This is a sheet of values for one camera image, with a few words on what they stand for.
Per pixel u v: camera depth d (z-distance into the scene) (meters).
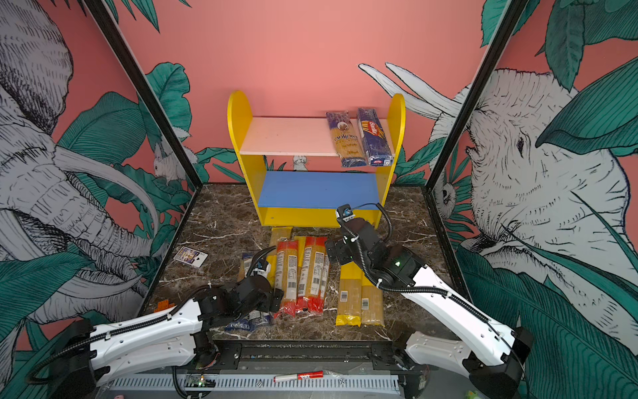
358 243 0.47
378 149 0.70
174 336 0.50
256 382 0.70
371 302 0.83
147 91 0.88
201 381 0.70
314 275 0.86
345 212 0.58
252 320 0.78
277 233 1.01
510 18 0.70
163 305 0.82
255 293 0.59
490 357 0.38
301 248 0.95
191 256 0.94
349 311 0.80
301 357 0.75
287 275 0.85
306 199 0.93
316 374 0.70
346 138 0.74
